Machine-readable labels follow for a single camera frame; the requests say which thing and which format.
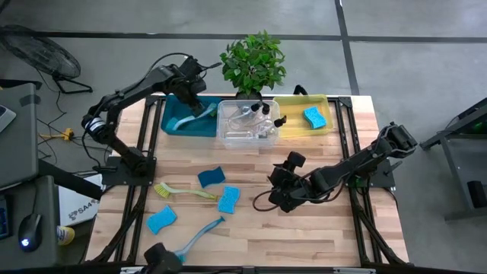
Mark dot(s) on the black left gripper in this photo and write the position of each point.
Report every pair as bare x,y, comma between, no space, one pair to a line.
186,85

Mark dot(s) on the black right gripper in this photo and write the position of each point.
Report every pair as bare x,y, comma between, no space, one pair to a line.
293,190

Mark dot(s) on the yellow-green dish brush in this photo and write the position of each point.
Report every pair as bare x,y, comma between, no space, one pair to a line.
163,190
214,113

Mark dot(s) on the blue dish brush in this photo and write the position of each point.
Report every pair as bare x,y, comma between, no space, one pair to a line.
220,220
179,122

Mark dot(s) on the clear pump bottle black top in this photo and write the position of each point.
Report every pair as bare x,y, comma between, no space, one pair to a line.
255,107
265,109
280,122
262,134

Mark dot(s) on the light blue sponge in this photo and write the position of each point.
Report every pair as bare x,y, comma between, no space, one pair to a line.
229,199
161,220
315,117

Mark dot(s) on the dark blue sponge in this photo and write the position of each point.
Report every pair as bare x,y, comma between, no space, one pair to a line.
211,177

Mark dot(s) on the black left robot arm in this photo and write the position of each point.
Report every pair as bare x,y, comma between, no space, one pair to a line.
133,87

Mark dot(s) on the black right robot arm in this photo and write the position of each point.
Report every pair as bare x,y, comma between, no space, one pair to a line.
361,160

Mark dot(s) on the teal plastic bin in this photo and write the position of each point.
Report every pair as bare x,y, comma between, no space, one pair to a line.
198,129

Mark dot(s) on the clear plastic bin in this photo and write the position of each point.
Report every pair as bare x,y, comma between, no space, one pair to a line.
224,114

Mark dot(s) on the yellow plastic bin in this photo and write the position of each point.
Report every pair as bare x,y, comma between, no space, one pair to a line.
293,125

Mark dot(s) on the green plant in black pot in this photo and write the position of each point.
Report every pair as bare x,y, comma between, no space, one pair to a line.
253,64

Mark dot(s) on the black clamp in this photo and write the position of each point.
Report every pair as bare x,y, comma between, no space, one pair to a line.
300,90

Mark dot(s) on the yellow power connector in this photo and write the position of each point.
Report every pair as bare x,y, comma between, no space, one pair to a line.
67,134

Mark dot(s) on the black diagonal beam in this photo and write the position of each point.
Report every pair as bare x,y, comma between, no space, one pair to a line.
72,182

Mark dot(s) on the white cardboard box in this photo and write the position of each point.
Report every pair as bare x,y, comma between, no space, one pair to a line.
76,205

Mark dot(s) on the black floor fan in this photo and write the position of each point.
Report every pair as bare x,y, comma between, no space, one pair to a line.
42,57

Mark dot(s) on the black tape strip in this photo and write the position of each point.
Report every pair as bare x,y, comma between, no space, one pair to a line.
30,99

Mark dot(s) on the dark grey desk top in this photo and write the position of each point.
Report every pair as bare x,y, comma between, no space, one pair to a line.
42,201

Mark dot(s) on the black floor box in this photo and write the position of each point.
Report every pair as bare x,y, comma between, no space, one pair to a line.
477,194

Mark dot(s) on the white grey device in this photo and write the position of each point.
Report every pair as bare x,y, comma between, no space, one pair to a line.
5,118

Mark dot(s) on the black metal stand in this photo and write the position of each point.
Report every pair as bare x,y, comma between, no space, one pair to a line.
472,116

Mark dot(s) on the black computer mouse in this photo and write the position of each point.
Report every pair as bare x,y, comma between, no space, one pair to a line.
31,228

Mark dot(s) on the black keyboard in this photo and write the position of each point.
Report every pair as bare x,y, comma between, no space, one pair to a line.
4,218

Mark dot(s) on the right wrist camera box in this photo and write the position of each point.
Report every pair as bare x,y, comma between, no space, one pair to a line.
296,159

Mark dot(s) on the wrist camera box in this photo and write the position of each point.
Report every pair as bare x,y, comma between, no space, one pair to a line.
296,159
190,65

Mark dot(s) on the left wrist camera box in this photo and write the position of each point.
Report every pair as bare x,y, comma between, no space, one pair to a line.
190,65

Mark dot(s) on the silver metal bracket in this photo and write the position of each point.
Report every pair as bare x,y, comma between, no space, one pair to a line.
354,271
131,270

